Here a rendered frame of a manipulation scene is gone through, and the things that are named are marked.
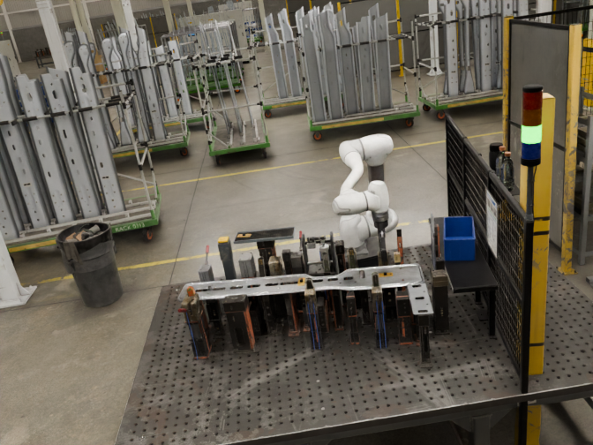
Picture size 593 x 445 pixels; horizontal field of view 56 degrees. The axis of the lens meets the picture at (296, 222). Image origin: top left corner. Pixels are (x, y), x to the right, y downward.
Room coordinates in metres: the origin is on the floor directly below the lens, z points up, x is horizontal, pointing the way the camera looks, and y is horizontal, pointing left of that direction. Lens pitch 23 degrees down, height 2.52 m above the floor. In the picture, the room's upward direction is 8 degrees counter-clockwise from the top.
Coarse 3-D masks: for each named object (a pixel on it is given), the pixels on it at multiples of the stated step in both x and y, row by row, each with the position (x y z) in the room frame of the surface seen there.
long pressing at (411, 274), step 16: (352, 272) 2.76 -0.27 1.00; (368, 272) 2.73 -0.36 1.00; (384, 272) 2.70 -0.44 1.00; (400, 272) 2.68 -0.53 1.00; (416, 272) 2.65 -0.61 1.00; (256, 288) 2.74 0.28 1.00; (272, 288) 2.71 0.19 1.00; (288, 288) 2.69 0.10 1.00; (304, 288) 2.66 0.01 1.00; (320, 288) 2.64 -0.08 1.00; (336, 288) 2.62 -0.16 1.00; (352, 288) 2.59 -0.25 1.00; (368, 288) 2.57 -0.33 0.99
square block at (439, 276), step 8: (432, 272) 2.52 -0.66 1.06; (440, 272) 2.51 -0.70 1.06; (432, 280) 2.48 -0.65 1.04; (440, 280) 2.47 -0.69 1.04; (432, 288) 2.52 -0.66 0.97; (440, 288) 2.47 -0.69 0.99; (432, 296) 2.54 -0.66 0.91; (440, 296) 2.47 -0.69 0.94; (440, 304) 2.47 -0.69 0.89; (440, 312) 2.47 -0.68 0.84; (448, 312) 2.47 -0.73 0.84; (440, 320) 2.47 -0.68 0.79; (448, 320) 2.47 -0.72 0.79; (440, 328) 2.47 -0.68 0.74; (448, 328) 2.47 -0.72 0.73
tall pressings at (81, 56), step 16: (64, 32) 10.04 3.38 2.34; (80, 32) 10.05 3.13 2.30; (128, 32) 10.38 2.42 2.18; (144, 32) 10.15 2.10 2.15; (64, 48) 9.80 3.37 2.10; (80, 48) 9.82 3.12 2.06; (112, 48) 10.12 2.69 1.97; (128, 48) 10.30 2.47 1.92; (144, 48) 10.09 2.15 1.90; (80, 64) 10.28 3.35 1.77; (112, 64) 10.33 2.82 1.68; (128, 64) 10.10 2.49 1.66; (144, 64) 10.05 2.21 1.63; (96, 80) 10.02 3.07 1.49; (112, 80) 10.02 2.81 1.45; (128, 80) 10.09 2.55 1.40; (144, 80) 10.02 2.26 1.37; (144, 112) 10.26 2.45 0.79; (160, 112) 10.07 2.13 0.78; (112, 128) 10.01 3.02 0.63; (128, 128) 10.18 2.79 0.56; (144, 128) 10.01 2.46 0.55; (160, 128) 9.98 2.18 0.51; (112, 144) 9.73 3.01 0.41; (128, 144) 9.97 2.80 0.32
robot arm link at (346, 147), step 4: (352, 140) 3.24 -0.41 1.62; (356, 140) 3.22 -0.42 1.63; (360, 140) 3.20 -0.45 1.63; (344, 144) 3.22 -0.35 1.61; (348, 144) 3.21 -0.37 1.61; (352, 144) 3.19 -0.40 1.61; (356, 144) 3.18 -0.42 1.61; (360, 144) 3.18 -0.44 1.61; (340, 148) 3.23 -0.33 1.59; (344, 148) 3.18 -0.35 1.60; (348, 148) 3.16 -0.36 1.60; (352, 148) 3.15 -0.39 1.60; (356, 148) 3.16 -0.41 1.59; (360, 148) 3.16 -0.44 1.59; (340, 152) 3.20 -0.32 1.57; (344, 152) 3.15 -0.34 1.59; (348, 152) 3.13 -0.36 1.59; (360, 152) 3.16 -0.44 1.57; (344, 156) 3.13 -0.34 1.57
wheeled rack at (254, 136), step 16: (192, 64) 8.71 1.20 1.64; (208, 64) 8.74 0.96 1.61; (256, 80) 10.60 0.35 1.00; (208, 112) 8.73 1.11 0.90; (224, 128) 10.25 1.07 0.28; (256, 128) 9.71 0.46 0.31; (208, 144) 8.73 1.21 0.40; (224, 144) 8.74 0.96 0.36; (240, 144) 8.89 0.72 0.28; (256, 144) 8.76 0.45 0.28
